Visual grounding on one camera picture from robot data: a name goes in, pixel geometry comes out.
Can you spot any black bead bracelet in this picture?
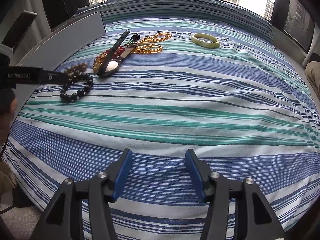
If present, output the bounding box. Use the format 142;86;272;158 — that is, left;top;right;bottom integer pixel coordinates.
60;71;94;104

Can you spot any brown wooden bead bracelet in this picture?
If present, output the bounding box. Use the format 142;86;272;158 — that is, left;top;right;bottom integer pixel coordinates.
62;62;89;75

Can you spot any gold ornament charm cluster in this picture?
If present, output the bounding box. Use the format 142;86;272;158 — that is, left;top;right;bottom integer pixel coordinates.
92;53;106;73

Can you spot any black strap wristwatch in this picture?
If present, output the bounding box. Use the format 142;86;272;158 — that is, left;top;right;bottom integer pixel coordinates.
97;29;140;78

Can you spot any red bead bracelet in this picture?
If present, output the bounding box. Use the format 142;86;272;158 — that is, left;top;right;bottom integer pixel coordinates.
101;45;126;59

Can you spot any green jade pendant black cord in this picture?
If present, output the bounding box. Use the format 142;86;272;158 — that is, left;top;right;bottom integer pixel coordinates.
124;32;141;48

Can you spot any amber bead necklace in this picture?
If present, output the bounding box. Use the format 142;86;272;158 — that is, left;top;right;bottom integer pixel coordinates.
131;31;173;55

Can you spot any pale green jade bangle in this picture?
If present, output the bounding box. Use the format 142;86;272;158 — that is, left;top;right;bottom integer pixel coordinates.
191;33;220;49

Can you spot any person's left hand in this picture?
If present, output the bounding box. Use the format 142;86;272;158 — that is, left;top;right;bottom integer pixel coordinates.
0;89;17;144

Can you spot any white cardboard box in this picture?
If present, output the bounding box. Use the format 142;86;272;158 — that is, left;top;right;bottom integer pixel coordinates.
15;10;107;81

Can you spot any white curtain left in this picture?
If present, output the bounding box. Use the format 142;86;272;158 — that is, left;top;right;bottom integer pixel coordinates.
1;0;51;66

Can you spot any white curtain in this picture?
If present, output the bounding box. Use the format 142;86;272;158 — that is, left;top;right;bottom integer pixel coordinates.
302;25;320;68
1;0;51;66

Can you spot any striped blue green bedsheet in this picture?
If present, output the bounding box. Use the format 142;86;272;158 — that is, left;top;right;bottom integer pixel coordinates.
4;0;319;239

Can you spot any beige blanket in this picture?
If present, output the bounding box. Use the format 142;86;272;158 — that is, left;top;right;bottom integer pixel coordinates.
305;61;320;98

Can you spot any white curtain right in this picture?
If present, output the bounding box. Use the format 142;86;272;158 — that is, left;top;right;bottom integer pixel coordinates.
302;25;320;68

